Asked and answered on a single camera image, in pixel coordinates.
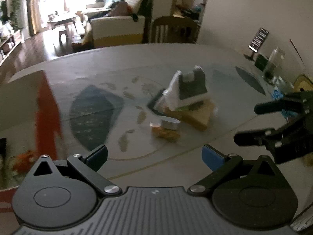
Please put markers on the glass jar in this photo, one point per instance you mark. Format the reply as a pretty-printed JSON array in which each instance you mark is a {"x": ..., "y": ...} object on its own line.
[{"x": 274, "y": 62}]

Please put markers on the green houseplant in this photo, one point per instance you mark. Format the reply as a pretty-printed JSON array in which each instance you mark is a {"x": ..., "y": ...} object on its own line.
[{"x": 15, "y": 8}]

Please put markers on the white mug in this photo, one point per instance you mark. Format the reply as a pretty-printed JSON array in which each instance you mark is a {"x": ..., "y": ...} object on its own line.
[{"x": 282, "y": 85}]

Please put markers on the brown flat box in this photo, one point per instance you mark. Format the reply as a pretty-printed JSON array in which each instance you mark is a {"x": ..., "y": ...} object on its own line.
[{"x": 199, "y": 118}]

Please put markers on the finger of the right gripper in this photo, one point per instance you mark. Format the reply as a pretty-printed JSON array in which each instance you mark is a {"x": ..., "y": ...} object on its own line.
[
  {"x": 293, "y": 105},
  {"x": 258, "y": 137}
]

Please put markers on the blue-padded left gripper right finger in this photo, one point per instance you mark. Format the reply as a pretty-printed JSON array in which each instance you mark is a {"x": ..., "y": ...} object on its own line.
[{"x": 223, "y": 167}]

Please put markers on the orange and white cardboard box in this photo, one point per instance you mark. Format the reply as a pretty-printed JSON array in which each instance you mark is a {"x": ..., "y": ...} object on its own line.
[{"x": 30, "y": 120}]

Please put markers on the dark wooden chair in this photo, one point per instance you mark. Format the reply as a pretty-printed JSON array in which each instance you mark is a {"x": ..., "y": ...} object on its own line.
[{"x": 171, "y": 29}]

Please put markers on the round silver tin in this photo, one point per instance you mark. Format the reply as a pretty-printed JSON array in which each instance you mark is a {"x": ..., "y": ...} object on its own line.
[{"x": 169, "y": 123}]

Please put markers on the small stool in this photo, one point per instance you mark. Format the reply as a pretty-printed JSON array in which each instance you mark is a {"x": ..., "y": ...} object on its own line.
[{"x": 62, "y": 33}]

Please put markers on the cream and yellow sofa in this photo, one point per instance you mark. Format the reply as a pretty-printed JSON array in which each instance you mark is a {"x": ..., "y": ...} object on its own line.
[{"x": 118, "y": 22}]

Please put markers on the wooden tv cabinet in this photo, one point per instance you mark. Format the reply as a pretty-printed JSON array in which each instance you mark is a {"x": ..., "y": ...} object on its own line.
[{"x": 10, "y": 44}]

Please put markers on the smartphone on stand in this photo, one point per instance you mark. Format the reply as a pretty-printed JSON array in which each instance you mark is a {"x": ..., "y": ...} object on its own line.
[{"x": 257, "y": 43}]

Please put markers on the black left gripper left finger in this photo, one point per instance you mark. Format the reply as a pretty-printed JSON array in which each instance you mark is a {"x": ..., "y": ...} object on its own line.
[{"x": 85, "y": 168}]

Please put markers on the orange snack packet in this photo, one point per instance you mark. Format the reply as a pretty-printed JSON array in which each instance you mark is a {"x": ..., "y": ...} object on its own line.
[{"x": 158, "y": 131}]

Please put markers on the white tissue pack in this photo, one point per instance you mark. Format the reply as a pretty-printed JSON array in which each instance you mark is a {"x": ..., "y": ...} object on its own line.
[{"x": 186, "y": 91}]

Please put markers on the blue cloth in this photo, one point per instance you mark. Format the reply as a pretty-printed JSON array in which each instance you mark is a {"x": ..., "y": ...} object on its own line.
[{"x": 277, "y": 95}]

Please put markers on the red orange keychain toy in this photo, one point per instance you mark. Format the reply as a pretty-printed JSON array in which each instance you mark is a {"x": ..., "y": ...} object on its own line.
[{"x": 24, "y": 161}]

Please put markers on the wooden coffee table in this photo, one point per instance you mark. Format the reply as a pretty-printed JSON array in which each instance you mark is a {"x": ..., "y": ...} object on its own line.
[{"x": 62, "y": 20}]

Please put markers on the yellow container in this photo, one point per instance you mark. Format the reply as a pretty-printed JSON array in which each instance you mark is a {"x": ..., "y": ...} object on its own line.
[{"x": 303, "y": 83}]

